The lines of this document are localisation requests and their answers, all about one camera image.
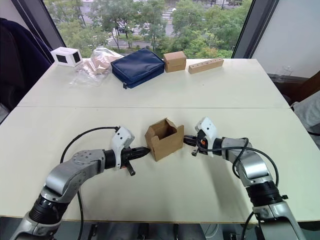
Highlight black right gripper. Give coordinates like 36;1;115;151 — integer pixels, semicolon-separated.
183;131;210;157

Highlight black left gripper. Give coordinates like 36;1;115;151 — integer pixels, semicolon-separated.
121;146;152;177

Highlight small cardboard box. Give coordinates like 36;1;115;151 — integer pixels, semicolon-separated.
162;50;187;74
144;118;185;162

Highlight small closed cardboard box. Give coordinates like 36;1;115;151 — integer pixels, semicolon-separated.
162;50;187;74

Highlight white box with black windows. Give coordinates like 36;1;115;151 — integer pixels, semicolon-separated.
50;46;84;68

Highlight wooden block with holes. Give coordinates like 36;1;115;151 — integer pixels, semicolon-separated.
188;57;224;75

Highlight navy blue zipper pouch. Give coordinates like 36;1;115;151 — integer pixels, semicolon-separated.
110;47;166;90

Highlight clear plastic bag of wood pieces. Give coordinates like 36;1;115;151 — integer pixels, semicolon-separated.
68;46;125;89

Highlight clear glass item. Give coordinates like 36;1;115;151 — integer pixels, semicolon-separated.
274;65;295;76

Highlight grey cloth bundle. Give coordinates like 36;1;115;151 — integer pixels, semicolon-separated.
289;94;320;136

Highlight brown wooden furniture edge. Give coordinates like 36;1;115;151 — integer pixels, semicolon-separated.
287;71;320;102

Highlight dark chair with jacket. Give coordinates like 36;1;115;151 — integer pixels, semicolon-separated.
0;17;54;126

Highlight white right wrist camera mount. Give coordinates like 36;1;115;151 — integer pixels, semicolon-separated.
194;116;219;159

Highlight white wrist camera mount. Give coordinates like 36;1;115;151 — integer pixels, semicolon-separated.
194;116;219;159
111;126;136;171

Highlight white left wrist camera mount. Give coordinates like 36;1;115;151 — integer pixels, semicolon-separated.
111;126;136;171

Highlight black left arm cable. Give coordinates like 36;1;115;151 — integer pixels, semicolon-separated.
59;126;120;240

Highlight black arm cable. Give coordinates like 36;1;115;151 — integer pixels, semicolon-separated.
59;126;120;240
199;139;288;240

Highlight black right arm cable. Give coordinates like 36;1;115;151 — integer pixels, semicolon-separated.
199;139;288;240

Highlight dark window frame post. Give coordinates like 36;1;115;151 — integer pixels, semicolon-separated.
230;0;280;60
17;0;66;66

